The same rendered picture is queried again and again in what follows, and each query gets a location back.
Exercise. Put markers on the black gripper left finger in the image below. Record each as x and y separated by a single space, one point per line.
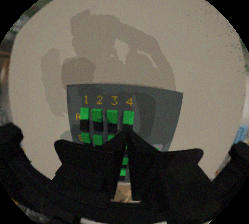
106 159

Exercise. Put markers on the dark grey switch panel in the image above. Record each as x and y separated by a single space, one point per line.
97 112

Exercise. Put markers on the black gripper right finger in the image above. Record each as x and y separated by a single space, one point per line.
145 160

